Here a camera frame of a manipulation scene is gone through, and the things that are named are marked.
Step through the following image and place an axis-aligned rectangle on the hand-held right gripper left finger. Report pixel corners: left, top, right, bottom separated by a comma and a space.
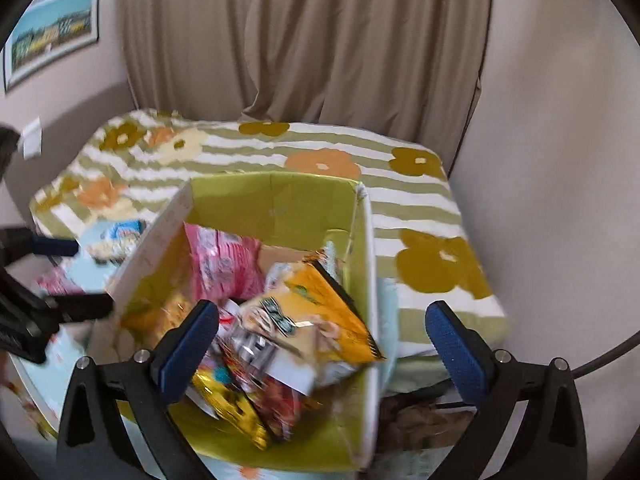
56, 300, 219, 480

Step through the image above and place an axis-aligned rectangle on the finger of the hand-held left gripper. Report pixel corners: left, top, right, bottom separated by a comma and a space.
0, 227, 80, 267
40, 292, 114, 322

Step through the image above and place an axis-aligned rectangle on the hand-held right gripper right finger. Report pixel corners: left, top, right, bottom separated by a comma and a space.
425, 300, 587, 480

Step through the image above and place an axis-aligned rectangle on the pale pink snack packet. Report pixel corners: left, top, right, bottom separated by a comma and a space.
37, 265, 86, 296

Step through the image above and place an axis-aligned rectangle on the yellow popcorn snack packet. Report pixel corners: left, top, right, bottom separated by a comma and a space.
122, 292, 196, 341

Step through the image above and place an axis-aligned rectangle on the black white snack packet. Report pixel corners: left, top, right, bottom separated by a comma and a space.
215, 300, 316, 396

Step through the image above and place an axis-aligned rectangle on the red white blue snack packet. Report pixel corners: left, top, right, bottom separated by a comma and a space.
85, 219, 148, 266

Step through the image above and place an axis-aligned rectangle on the gold foil snack packet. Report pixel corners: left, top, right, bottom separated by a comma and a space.
192, 360, 271, 451

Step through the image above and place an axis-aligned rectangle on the pink striped snack packet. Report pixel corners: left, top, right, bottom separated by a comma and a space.
184, 222, 266, 306

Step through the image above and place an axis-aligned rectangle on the yellow orange snack packet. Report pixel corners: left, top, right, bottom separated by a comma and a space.
240, 247, 386, 386

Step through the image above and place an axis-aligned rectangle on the green cardboard box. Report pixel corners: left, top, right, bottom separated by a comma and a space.
90, 172, 386, 473

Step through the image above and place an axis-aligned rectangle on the brown bag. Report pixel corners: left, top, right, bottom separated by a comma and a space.
380, 392, 481, 453

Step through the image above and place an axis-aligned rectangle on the striped floral blanket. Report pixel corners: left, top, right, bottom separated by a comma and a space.
30, 109, 511, 396

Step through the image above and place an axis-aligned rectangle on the beige curtain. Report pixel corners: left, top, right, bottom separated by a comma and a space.
116, 0, 496, 171

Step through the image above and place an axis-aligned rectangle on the black cable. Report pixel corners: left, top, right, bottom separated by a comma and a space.
570, 330, 640, 381

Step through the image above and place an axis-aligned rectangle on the framed wall poster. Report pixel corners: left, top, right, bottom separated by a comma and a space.
2, 0, 102, 93

